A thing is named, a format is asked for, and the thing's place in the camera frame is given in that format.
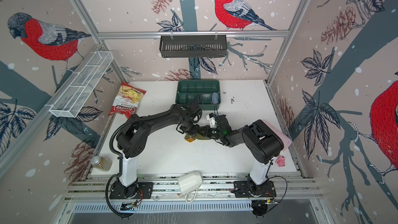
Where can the white wire mesh basket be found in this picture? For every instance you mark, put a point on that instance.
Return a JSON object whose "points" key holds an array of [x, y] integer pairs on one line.
{"points": [[84, 80]]}

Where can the grey rolled item in tray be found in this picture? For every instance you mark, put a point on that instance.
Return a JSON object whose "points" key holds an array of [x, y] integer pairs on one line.
{"points": [[215, 98]]}

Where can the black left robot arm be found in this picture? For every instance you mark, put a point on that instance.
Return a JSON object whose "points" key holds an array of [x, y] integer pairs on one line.
{"points": [[129, 140]]}

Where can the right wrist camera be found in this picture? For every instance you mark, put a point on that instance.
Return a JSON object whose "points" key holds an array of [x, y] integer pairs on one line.
{"points": [[212, 121]]}

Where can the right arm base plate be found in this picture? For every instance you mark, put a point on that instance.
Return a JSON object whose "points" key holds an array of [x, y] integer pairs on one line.
{"points": [[248, 189]]}

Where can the olive yellow sock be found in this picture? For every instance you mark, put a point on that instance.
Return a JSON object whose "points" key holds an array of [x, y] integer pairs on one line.
{"points": [[202, 133]]}

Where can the glass jar with lid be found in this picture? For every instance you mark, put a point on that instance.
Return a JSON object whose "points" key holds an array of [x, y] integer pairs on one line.
{"points": [[101, 163]]}

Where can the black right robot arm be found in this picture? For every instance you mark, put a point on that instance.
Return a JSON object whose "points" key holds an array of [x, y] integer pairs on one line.
{"points": [[264, 141]]}

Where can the white overhead camera box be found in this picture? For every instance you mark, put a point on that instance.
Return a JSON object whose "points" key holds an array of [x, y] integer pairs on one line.
{"points": [[190, 182]]}

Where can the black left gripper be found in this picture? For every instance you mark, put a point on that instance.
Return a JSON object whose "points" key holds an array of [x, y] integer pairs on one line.
{"points": [[194, 132]]}

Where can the green compartment tray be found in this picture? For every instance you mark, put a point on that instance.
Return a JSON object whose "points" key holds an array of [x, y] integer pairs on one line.
{"points": [[187, 91]]}

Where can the red chips bag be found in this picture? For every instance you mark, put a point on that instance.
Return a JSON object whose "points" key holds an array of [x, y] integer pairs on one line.
{"points": [[127, 100]]}

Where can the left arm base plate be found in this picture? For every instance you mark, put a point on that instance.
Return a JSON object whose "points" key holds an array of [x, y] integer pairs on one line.
{"points": [[136, 190]]}

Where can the pink pig toy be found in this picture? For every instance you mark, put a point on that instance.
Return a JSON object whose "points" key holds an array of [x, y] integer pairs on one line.
{"points": [[281, 161]]}

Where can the black hanging basket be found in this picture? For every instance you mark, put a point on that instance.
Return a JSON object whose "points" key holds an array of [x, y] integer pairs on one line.
{"points": [[193, 46]]}

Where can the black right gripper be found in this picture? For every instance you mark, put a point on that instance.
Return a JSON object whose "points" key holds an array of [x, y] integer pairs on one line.
{"points": [[209, 132]]}

